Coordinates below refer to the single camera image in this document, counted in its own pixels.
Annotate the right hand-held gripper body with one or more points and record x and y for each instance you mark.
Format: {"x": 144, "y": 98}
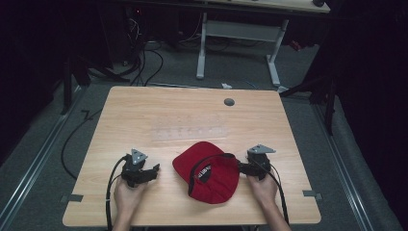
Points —
{"x": 259, "y": 160}

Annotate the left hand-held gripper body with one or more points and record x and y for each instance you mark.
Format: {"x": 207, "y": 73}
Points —
{"x": 134, "y": 165}

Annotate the red baseball cap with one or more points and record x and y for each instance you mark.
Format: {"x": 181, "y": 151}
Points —
{"x": 207, "y": 171}

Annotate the person's left hand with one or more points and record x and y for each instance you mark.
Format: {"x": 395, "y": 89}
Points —
{"x": 127, "y": 199}

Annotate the person's right hand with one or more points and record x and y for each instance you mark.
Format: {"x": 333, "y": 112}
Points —
{"x": 264, "y": 190}

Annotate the grey tape strip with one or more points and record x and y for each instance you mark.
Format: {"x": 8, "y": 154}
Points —
{"x": 72, "y": 198}
{"x": 311, "y": 194}

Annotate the grey table grommet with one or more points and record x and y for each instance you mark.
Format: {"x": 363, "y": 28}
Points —
{"x": 229, "y": 102}

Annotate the white scrap on floor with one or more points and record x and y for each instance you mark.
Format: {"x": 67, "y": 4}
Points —
{"x": 226, "y": 86}

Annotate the black metal stand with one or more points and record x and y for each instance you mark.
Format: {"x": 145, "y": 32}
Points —
{"x": 69, "y": 83}
{"x": 320, "y": 93}

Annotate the silver floor rail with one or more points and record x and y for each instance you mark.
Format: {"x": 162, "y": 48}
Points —
{"x": 35, "y": 160}
{"x": 344, "y": 170}

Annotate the white metal frame desk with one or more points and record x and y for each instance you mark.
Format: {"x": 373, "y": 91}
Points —
{"x": 243, "y": 32}

